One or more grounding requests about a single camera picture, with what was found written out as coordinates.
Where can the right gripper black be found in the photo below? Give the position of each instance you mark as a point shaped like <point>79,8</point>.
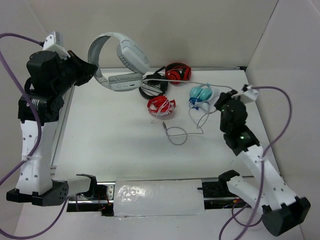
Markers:
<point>224,97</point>

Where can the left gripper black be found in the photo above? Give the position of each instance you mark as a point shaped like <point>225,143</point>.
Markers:
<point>84,68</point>

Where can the white grey headphones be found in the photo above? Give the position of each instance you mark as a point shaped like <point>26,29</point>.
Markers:
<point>134,63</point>

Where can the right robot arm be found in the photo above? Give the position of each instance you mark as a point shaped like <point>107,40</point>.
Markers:
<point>281,209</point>

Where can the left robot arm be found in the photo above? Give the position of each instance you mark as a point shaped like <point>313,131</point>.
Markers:
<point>51,77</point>

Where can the red black headphones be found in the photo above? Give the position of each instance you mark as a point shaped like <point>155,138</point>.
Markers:
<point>178,72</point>

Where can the red white headphones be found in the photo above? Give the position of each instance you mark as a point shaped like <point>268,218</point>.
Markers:
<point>160,106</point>

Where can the white taped cover plate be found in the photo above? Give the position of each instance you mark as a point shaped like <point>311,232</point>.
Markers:
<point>158,198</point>

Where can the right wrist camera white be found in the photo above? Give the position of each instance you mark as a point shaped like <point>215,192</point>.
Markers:
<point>247,94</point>

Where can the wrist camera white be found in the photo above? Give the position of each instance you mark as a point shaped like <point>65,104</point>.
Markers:
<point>247,94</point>
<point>54,43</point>

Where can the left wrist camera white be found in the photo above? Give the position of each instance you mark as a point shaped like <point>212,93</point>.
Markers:
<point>54,43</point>

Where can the aluminium frame rail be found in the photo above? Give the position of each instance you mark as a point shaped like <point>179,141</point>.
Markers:
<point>112,136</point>

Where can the black headset with cable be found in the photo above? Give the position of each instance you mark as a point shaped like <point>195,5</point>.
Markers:
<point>154,85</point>

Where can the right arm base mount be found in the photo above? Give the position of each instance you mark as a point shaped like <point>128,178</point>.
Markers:
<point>216,195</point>

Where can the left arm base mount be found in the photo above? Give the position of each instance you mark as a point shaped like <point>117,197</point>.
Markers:
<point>102,202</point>

